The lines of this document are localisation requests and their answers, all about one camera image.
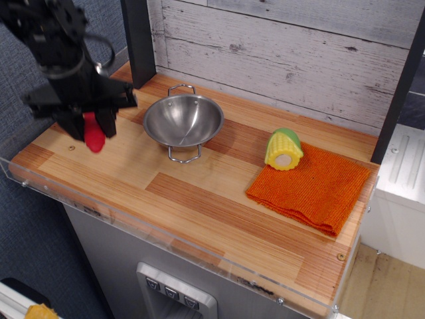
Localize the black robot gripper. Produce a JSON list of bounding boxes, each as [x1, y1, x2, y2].
[[22, 64, 137, 142]]

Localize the clear acrylic table guard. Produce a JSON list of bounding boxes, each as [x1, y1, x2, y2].
[[0, 46, 381, 316]]

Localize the white plastic side unit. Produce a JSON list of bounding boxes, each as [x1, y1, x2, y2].
[[360, 124, 424, 268]]

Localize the small steel two-handled bowl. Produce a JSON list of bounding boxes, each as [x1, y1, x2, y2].
[[143, 84, 224, 164]]

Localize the orange folded cloth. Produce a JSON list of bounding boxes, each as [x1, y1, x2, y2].
[[246, 143, 371, 238]]

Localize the red handled metal spoon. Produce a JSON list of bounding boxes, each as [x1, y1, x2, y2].
[[83, 108, 106, 154]]

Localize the silver dispenser button panel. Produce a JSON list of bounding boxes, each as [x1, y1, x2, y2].
[[136, 262, 218, 318]]

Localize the black left vertical post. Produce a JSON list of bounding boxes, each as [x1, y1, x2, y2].
[[120, 0, 157, 88]]

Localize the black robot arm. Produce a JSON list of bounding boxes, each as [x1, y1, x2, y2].
[[1, 1, 137, 142]]

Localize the yellow object bottom left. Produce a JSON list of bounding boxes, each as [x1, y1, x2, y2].
[[24, 304, 59, 319]]

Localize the yellow green toy corn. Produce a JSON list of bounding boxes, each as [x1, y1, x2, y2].
[[264, 128, 304, 171]]

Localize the black right vertical post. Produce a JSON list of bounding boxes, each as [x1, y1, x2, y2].
[[371, 11, 424, 164]]

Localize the black vertical post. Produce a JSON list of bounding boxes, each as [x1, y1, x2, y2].
[[120, 0, 157, 88], [371, 11, 424, 164]]

